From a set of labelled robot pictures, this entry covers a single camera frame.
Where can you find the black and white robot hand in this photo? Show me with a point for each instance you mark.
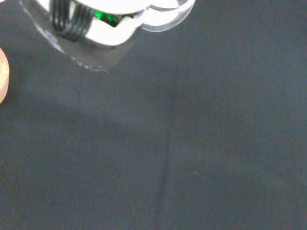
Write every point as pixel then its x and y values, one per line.
pixel 108 33

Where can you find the black bench cloth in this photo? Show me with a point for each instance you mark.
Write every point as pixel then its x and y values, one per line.
pixel 168 143

